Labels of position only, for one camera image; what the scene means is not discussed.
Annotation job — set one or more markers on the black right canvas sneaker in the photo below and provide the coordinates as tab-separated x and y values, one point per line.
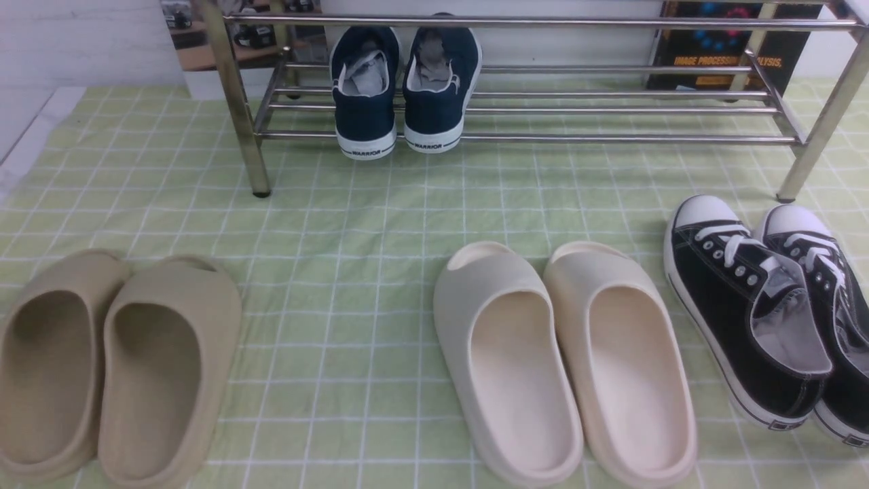
840	313

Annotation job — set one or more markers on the cream left slide slipper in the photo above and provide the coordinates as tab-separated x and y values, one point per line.
496	327

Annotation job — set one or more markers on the tan left slide slipper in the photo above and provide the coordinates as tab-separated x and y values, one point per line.
53	365

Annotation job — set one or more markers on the navy canvas shoe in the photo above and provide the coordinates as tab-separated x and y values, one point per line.
364	66
441	76

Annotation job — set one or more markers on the black image processing book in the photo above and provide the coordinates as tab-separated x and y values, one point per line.
778	54

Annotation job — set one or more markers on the black left canvas sneaker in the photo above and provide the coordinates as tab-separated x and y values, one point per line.
752	306

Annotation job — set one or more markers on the tan right slide slipper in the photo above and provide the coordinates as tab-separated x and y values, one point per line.
170	337

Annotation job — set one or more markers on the black canvas sneaker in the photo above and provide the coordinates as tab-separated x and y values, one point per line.
752	306
840	313

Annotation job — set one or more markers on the green checked floor cloth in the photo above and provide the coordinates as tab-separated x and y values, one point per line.
338	380

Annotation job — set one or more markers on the cream slide slipper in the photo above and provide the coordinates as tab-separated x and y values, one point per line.
496	327
625	365

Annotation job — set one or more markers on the tan slide slipper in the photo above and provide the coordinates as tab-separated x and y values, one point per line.
53	365
170	337

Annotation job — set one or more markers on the metal shoe rack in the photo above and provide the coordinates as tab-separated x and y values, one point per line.
751	92

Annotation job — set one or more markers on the cream right slide slipper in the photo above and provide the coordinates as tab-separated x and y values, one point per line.
625	365

